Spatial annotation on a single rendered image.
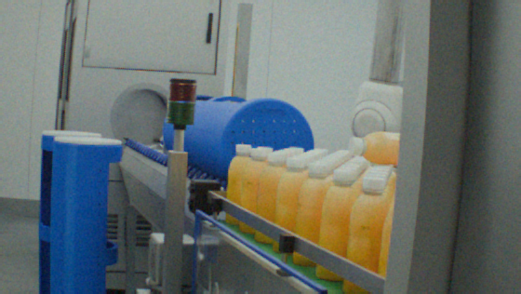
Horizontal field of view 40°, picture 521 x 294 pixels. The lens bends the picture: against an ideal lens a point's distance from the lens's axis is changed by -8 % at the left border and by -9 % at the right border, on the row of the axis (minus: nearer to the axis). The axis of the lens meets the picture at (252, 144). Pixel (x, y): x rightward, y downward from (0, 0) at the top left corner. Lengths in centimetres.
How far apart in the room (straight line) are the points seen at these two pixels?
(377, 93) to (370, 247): 117
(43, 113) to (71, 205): 449
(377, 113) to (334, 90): 524
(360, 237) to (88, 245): 175
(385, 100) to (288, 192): 85
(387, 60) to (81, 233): 131
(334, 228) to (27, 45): 616
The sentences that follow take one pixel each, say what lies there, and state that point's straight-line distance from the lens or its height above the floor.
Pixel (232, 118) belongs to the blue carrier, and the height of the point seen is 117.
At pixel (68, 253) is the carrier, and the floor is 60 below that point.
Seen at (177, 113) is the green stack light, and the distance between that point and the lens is 167.
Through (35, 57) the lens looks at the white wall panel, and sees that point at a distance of 735.
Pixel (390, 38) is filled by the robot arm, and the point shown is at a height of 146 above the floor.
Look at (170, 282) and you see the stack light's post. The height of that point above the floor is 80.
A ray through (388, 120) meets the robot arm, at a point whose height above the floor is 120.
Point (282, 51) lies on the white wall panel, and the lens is 748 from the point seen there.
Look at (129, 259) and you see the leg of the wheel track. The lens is 420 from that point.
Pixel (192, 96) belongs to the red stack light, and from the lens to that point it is 167.
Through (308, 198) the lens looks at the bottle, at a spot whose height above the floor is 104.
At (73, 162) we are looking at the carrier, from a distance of 286.
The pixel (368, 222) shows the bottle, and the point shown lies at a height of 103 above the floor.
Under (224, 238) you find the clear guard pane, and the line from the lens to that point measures 164.
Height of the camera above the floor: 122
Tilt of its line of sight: 3 degrees down
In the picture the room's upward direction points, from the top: 4 degrees clockwise
